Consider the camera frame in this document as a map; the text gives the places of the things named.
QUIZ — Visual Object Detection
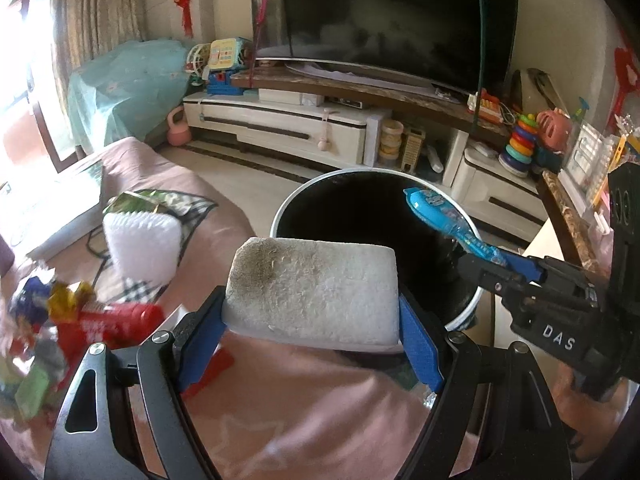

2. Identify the blue candy wrapper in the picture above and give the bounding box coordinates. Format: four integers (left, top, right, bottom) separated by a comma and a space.
404, 188, 508, 266

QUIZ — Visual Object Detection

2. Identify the white sponge block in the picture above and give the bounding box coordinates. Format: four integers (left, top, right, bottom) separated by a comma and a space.
221, 237, 402, 353

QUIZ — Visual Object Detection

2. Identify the black white-rimmed trash bin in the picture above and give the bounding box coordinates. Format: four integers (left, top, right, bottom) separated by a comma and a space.
270, 167, 483, 330

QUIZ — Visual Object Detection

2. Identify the person's right hand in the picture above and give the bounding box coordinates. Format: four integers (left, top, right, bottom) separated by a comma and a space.
551, 363, 629, 463

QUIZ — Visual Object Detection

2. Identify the red snack bag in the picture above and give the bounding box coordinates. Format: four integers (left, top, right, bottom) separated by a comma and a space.
78, 302, 165, 348

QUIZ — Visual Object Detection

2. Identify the yellow gold foil wrapper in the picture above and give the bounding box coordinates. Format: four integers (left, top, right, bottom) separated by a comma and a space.
47, 281, 96, 323

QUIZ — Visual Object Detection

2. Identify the dark blue snack bag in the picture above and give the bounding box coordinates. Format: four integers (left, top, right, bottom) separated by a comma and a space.
9, 275, 51, 326

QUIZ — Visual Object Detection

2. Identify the pink tablecloth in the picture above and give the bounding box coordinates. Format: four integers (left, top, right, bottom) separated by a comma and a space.
0, 135, 482, 480

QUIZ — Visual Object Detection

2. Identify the white TV cabinet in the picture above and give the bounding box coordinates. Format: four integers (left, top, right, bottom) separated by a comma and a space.
183, 67, 548, 242

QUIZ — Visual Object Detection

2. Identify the green foil wrapper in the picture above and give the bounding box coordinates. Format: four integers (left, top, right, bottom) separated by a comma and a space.
103, 188, 218, 244

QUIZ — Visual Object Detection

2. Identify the large black television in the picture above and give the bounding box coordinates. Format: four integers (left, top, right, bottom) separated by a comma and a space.
252, 0, 518, 94

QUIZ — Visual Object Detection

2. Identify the pink kettlebell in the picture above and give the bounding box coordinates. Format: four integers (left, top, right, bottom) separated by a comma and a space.
166, 105, 192, 146

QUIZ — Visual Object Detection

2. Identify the teal covered furniture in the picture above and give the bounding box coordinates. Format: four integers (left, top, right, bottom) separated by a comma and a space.
67, 39, 189, 154

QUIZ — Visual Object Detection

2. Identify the colourful toy cash register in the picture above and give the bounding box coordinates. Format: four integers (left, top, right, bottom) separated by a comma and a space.
206, 37, 253, 96

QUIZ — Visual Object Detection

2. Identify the beige window curtain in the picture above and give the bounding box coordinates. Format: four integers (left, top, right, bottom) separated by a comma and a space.
51, 0, 144, 106

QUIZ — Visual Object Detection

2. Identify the rainbow stacking ring toy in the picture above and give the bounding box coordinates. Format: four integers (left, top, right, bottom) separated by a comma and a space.
498, 114, 539, 178

